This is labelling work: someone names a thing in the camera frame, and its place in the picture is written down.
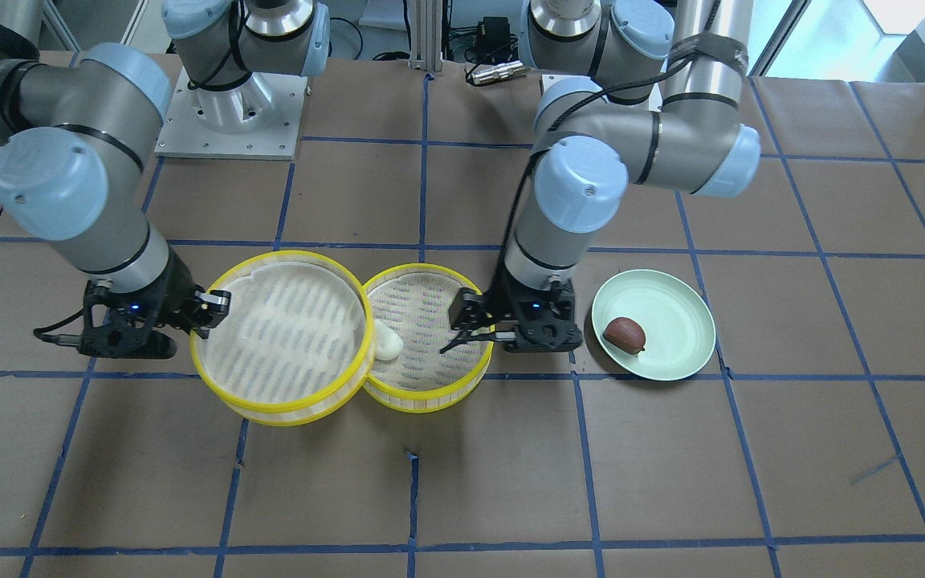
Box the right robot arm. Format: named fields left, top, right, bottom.
left=0, top=1, right=232, bottom=359

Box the white bun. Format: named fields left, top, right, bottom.
left=374, top=319, right=405, bottom=362

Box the brown bun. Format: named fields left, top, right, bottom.
left=601, top=317, right=647, bottom=356

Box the black cable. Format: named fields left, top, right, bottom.
left=329, top=0, right=415, bottom=63

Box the yellow steamer basket centre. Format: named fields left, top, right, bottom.
left=364, top=263, right=493, bottom=413

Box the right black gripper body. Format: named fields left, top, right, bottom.
left=77, top=249, right=206, bottom=359

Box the aluminium frame post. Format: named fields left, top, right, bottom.
left=406, top=1, right=448, bottom=77

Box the light green plate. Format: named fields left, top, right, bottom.
left=589, top=268, right=716, bottom=381

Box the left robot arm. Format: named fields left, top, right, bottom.
left=447, top=1, right=761, bottom=352

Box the black power adapter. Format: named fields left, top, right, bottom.
left=475, top=16, right=511, bottom=55

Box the yellow steamer basket moved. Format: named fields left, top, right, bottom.
left=190, top=251, right=376, bottom=425

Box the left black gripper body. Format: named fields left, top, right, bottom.
left=488, top=263, right=583, bottom=352

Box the silver cylindrical connector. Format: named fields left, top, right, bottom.
left=465, top=61, right=530, bottom=88

